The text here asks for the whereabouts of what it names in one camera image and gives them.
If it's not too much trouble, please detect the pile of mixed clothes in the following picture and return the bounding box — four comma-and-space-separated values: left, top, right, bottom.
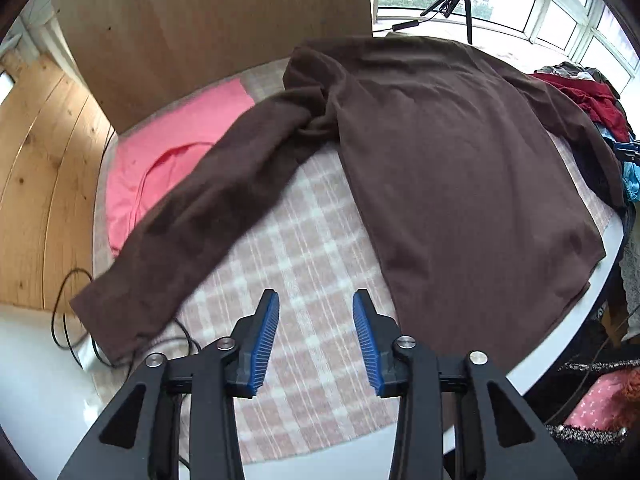
529, 72, 632, 143

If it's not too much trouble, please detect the pink folded shirt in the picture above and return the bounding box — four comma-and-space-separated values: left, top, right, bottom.
105, 80, 258, 258

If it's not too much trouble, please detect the brown sweater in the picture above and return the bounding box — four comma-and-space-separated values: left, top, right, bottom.
69, 34, 628, 368

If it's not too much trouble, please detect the light oak board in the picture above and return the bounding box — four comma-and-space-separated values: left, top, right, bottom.
50, 0, 383, 133

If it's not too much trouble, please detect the pink dotted cloth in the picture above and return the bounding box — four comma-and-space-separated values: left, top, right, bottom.
565, 370, 633, 433

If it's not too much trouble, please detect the grey garment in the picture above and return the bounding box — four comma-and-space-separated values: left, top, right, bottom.
537, 60, 623, 101

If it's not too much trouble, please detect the knotty pine wood panel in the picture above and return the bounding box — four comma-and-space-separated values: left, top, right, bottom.
0, 52, 118, 311

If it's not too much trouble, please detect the black tripod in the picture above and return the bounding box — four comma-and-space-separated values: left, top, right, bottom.
420, 0, 482, 45

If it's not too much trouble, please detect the light blue garment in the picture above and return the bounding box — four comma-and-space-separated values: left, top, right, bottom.
597, 125, 640, 201

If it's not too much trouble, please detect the orange knit fabric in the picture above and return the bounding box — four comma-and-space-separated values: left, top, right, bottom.
617, 367, 640, 428

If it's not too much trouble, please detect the black tweed jacket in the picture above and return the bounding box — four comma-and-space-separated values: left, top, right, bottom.
545, 360, 640, 480

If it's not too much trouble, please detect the pink plaid blanket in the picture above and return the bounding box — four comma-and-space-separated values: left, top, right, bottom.
92, 57, 626, 463

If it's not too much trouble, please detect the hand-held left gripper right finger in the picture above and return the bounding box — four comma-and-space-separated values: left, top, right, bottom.
352, 289, 578, 480

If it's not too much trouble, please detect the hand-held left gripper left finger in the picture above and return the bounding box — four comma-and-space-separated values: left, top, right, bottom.
57, 289, 281, 480

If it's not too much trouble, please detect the black usb cable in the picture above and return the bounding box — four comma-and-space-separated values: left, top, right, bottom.
50, 267, 201, 368

